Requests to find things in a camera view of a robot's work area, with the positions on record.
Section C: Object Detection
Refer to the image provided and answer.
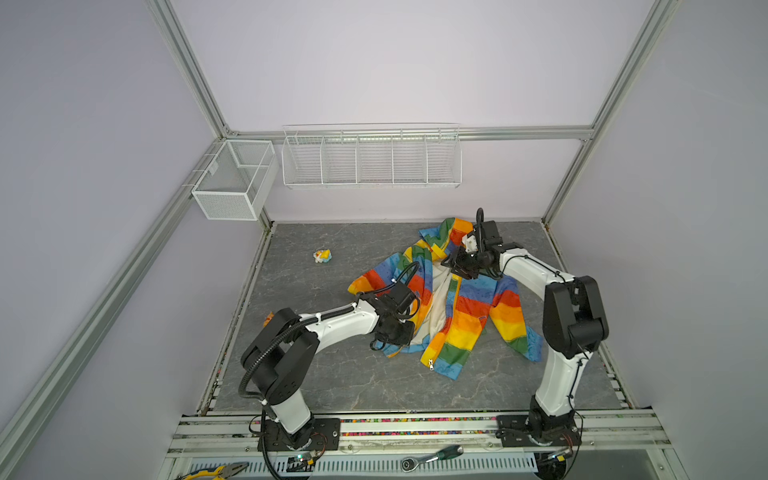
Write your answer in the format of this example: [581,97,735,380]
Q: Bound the rainbow striped jacket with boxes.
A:
[348,218,544,380]

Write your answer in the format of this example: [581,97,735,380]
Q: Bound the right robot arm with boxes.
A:
[442,208,609,447]

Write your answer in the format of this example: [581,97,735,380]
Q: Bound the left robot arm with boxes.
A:
[238,263,421,449]

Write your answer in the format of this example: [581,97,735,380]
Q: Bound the small yellow duck toy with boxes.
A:
[313,249,332,264]

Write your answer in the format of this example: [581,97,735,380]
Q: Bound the white mesh box basket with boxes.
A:
[192,140,279,221]

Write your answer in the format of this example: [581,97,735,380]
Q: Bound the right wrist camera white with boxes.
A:
[461,235,478,254]

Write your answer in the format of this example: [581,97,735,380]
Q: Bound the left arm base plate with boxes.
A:
[261,417,341,452]

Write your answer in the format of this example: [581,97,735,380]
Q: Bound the long white wire basket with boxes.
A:
[282,123,463,188]

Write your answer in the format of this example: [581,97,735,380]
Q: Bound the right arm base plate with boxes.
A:
[496,412,582,447]

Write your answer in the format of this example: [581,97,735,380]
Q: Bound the white slotted cable duct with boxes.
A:
[188,453,539,479]

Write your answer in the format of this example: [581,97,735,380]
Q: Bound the yellow handled pliers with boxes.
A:
[177,462,250,480]

